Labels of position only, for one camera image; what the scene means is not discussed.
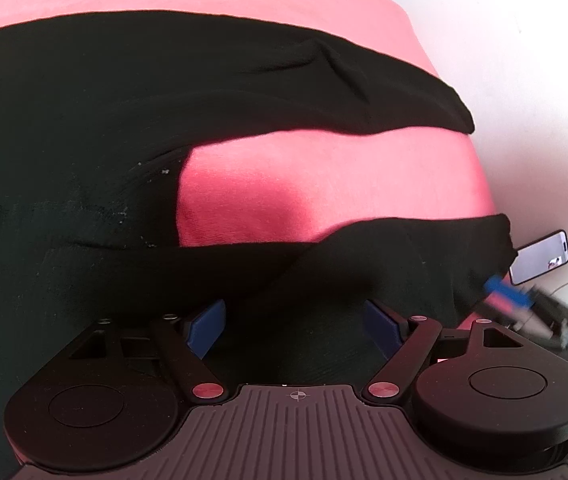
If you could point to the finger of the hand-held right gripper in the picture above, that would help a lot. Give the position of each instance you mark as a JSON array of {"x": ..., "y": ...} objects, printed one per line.
[{"x": 506, "y": 291}]

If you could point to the pink bed sheet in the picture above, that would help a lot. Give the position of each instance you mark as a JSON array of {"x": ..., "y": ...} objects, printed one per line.
[{"x": 274, "y": 180}]

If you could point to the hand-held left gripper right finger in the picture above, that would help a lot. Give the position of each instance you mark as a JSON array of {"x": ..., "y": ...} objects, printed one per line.
[{"x": 381, "y": 327}]

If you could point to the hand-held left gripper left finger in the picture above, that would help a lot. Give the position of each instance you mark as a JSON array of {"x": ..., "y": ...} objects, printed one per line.
[{"x": 207, "y": 327}]

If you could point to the smartphone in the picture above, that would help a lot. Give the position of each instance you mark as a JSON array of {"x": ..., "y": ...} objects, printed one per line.
[{"x": 539, "y": 259}]

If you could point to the black knit pants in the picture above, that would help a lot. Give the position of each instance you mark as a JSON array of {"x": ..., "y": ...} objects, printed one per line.
[{"x": 89, "y": 135}]

